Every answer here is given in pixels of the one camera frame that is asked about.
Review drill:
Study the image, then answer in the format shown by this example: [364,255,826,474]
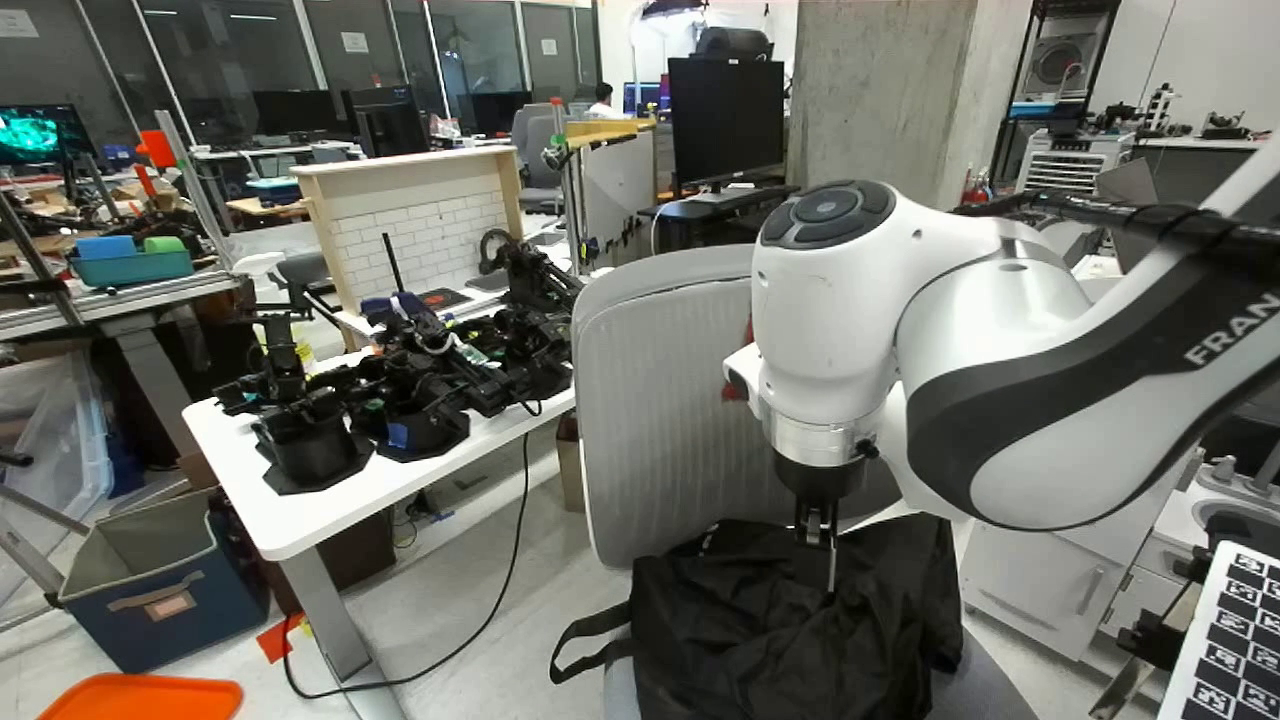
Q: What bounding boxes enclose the black computer monitor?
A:
[670,61,783,184]

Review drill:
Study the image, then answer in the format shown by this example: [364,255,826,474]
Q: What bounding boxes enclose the grey mesh office chair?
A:
[572,245,1034,720]

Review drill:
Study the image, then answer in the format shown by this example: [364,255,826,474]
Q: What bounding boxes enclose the orange plastic lid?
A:
[39,674,244,720]

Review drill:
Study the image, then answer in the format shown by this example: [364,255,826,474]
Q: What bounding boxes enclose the black fabric bag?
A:
[548,514,963,720]

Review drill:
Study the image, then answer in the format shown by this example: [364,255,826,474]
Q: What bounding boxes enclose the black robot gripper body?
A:
[776,461,866,543]

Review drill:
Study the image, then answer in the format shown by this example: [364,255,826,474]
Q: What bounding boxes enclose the teal screen monitor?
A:
[0,106,91,168]

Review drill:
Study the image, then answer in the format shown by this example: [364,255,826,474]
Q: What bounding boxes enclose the blue storage bin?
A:
[55,494,269,674]

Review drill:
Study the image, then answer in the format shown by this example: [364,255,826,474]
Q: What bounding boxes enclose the black power cable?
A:
[275,430,536,704]

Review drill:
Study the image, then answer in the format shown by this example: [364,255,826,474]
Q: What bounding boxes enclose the white desk with gear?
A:
[183,234,579,697]

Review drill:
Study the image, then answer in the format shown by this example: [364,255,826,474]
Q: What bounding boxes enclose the white pegboard panel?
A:
[298,146,521,309]

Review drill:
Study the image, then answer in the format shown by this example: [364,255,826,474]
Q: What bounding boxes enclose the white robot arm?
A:
[723,150,1280,531]

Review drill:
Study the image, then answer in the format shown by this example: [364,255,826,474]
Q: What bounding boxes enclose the white toy kitchen fridge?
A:
[960,501,1206,660]

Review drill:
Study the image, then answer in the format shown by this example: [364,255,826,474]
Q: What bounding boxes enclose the checkerboard calibration board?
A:
[1156,542,1280,720]

